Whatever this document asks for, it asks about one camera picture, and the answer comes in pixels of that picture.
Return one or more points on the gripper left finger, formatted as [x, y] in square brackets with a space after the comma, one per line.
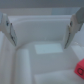
[10, 31]

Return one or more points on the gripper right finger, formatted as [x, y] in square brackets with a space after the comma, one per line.
[74, 29]

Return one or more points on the pink block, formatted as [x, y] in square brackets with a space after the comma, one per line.
[80, 69]

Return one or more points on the white plastic box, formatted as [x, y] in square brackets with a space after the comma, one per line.
[40, 50]

